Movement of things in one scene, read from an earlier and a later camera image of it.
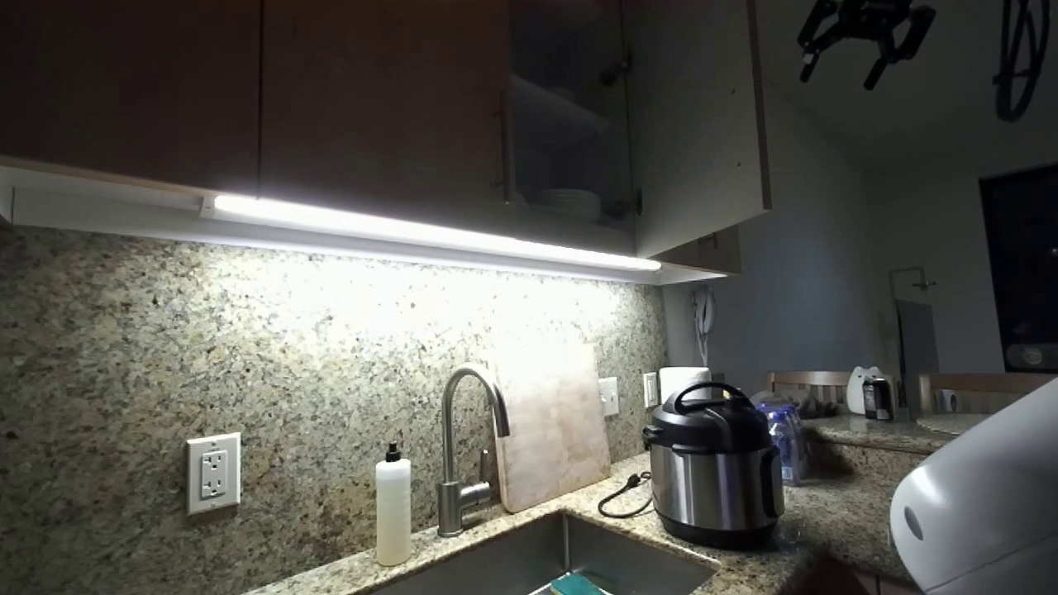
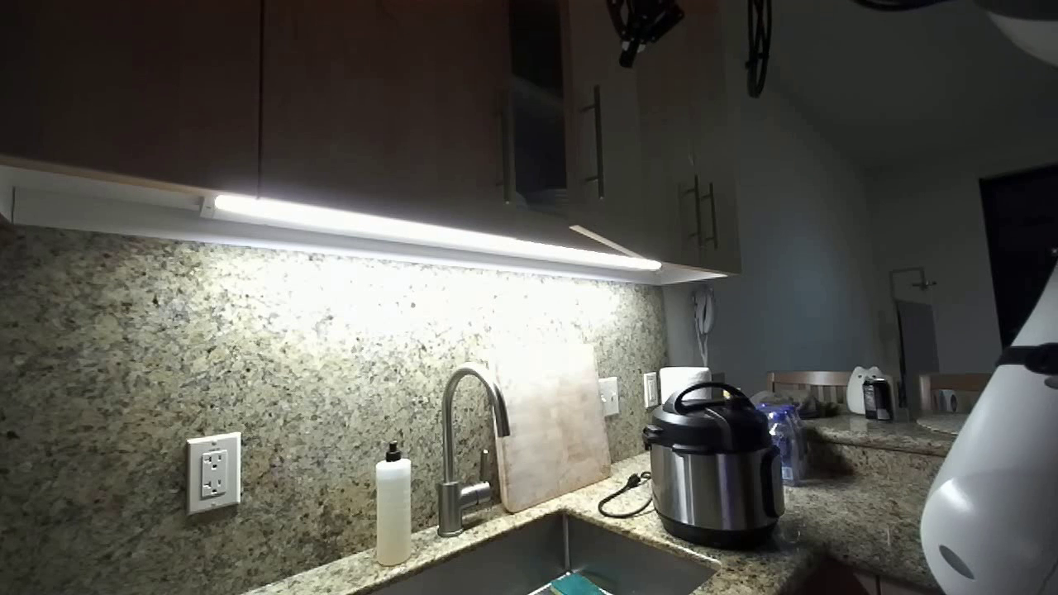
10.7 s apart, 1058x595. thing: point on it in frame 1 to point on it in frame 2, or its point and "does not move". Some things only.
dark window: x=1022 y=234 does not move
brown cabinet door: x=700 y=120 to x=604 y=110
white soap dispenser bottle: x=393 y=511 does not move
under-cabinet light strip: x=404 y=230 does not move
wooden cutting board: x=557 y=420 does not move
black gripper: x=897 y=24 to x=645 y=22
